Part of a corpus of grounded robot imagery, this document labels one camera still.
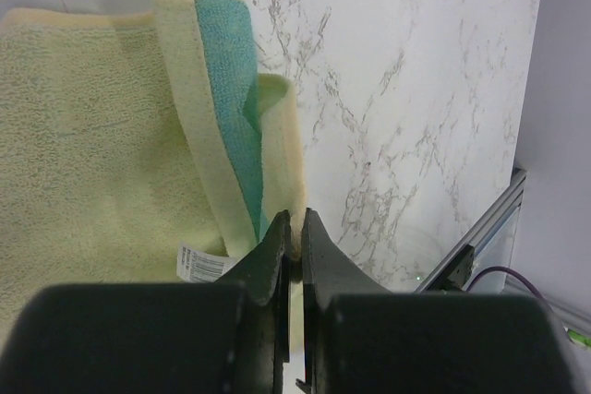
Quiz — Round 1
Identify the yellow cloth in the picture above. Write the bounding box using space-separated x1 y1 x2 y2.
1 0 306 337

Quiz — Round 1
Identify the teal cloth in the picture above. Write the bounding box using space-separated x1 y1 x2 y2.
195 0 265 240

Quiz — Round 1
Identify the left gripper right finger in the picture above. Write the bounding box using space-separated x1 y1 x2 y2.
297 210 582 393

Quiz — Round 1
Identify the aluminium extrusion rail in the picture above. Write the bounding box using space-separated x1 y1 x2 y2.
416 168 526 293

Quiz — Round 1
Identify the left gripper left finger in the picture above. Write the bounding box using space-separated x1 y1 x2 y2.
1 212 291 393

